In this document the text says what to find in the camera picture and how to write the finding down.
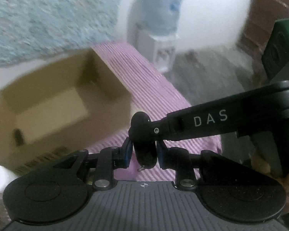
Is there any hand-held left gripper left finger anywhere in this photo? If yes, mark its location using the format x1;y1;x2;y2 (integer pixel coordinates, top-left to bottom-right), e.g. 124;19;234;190
53;137;134;191

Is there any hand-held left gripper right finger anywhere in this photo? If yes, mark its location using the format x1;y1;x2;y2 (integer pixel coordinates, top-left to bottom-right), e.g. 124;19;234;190
156;140;232;191

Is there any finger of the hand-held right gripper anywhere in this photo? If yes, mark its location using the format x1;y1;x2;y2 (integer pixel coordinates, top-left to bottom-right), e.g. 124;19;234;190
150;114;181;142

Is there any black tape roll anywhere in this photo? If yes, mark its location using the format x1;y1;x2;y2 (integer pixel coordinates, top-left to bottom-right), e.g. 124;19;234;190
129;112;158;172

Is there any cardboard box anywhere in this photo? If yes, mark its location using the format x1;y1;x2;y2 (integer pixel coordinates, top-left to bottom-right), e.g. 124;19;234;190
0;50;133;174

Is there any purple checked cloth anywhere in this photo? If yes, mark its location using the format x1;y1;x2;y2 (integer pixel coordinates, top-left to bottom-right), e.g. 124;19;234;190
88;41;222;181

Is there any white water dispenser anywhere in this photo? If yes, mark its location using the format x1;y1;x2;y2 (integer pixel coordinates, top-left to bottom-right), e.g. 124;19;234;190
134;24;179;73

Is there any blue water jug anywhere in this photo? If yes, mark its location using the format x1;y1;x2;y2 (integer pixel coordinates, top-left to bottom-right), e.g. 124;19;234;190
127;0;186;37

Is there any teal fluffy rug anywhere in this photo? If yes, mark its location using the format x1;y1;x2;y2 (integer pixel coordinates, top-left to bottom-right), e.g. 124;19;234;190
0;0;127;71

